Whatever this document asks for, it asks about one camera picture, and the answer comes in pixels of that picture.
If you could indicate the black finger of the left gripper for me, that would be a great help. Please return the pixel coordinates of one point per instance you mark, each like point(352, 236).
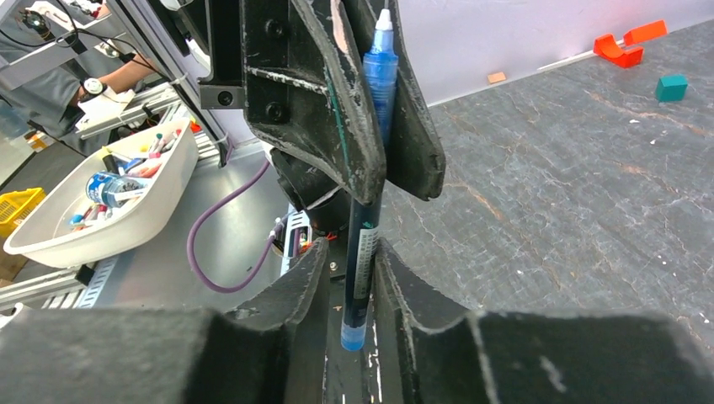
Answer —
point(413, 159)
point(306, 93)

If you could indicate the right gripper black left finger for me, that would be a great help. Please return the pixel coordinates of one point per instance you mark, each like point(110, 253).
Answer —
point(270, 349)

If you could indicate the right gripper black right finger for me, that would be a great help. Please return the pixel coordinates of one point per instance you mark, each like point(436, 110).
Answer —
point(434, 350)

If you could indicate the dark blue pen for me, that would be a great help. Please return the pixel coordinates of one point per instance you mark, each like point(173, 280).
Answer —
point(380, 64)

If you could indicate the person forearm with watch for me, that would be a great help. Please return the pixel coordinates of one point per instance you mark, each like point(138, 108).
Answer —
point(123, 79)

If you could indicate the red curved block left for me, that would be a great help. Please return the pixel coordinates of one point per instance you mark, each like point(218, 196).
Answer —
point(607, 48)

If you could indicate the white plastic tub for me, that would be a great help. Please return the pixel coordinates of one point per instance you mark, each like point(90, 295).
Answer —
point(118, 198)

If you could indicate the small teal cube left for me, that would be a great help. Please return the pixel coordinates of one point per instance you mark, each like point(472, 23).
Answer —
point(671, 88)

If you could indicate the red block upper left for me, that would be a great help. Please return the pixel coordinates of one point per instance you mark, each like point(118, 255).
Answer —
point(645, 32)

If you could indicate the yellow plastic basket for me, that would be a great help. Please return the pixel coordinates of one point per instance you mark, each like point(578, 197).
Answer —
point(16, 206)

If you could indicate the tan block left rail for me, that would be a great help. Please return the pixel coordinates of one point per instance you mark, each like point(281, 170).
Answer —
point(496, 77)

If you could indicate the toothed aluminium rail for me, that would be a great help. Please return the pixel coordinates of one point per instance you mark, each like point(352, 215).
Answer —
point(78, 287)

